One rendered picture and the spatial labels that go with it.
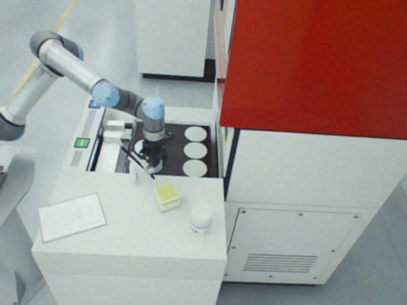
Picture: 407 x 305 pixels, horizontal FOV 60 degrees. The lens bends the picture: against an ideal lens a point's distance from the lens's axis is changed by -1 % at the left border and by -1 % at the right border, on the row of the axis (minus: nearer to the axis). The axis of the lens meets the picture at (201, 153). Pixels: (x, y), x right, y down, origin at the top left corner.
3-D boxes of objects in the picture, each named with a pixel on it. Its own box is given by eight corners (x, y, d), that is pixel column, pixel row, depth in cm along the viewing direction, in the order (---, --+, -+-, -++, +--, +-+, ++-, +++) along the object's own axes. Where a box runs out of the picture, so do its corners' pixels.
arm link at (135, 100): (112, 82, 123) (137, 94, 119) (130, 89, 133) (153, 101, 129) (103, 103, 124) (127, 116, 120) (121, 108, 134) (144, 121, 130)
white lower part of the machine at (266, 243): (295, 185, 269) (332, 96, 211) (320, 291, 211) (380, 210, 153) (201, 180, 265) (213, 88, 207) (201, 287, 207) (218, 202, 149)
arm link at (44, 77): (-28, 124, 147) (51, 25, 134) (3, 128, 161) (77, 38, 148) (-15, 145, 144) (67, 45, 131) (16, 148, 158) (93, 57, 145)
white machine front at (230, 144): (218, 88, 207) (227, 21, 178) (225, 201, 149) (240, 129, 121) (213, 88, 207) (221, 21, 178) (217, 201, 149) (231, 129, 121)
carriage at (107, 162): (125, 129, 171) (125, 124, 169) (112, 188, 146) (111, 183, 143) (109, 128, 171) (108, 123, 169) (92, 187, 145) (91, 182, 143)
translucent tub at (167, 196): (172, 192, 132) (172, 180, 127) (180, 208, 128) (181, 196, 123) (153, 199, 129) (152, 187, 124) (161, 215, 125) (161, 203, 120)
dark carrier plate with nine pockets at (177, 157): (209, 126, 171) (209, 125, 171) (210, 181, 147) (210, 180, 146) (136, 121, 169) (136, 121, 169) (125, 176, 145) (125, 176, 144)
